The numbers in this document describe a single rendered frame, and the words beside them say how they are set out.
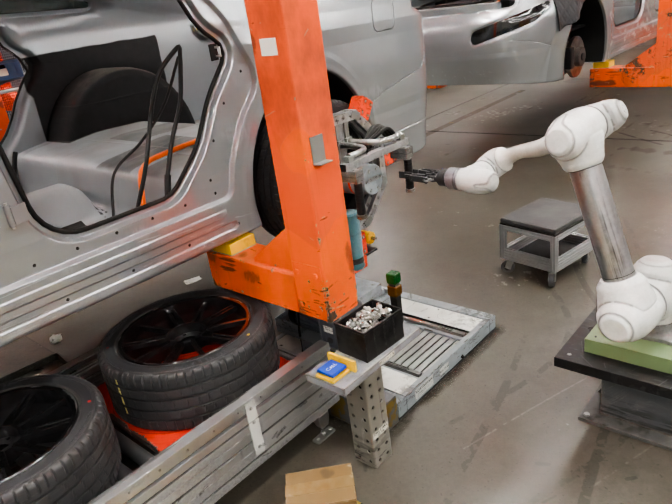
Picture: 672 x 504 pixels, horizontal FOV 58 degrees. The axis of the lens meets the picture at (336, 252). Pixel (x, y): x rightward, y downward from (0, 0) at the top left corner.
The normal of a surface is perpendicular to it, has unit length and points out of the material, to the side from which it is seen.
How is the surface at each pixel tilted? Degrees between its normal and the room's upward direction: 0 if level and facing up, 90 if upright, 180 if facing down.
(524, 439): 0
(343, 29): 90
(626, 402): 90
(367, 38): 90
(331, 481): 0
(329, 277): 90
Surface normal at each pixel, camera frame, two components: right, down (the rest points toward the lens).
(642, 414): -0.65, 0.38
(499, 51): -0.29, 0.42
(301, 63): 0.74, 0.17
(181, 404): 0.11, 0.38
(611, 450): -0.14, -0.91
